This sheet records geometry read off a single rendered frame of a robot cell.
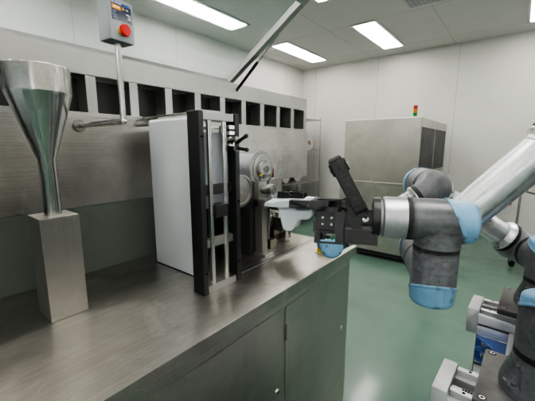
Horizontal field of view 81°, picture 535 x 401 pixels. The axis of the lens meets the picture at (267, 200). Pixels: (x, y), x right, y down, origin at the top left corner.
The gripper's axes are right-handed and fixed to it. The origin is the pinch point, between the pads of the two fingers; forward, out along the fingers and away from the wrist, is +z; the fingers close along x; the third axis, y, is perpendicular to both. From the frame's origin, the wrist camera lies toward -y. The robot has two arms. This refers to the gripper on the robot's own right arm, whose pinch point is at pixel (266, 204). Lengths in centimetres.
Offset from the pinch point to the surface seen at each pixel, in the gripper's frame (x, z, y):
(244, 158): 10.6, 2.8, 20.4
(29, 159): 76, 30, 22
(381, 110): -444, 105, 85
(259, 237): 11.3, -5.6, -11.1
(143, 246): 41, 31, -14
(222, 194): 37.6, -12.1, 10.3
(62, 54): 64, 31, 54
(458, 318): -168, -61, -109
